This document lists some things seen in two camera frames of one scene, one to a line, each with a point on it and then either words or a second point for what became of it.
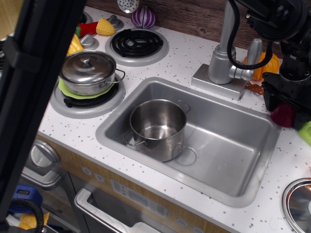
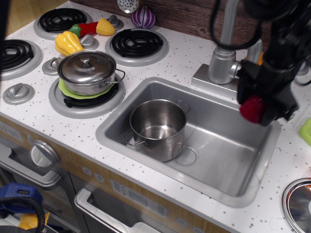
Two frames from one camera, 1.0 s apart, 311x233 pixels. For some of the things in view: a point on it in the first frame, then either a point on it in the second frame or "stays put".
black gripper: [293, 82] to [252, 77]
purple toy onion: [143, 17] stays put
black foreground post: [31, 60] to [4, 12]
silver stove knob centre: [89, 42] stays put
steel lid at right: [296, 205] stays put
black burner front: [93, 107] stays put
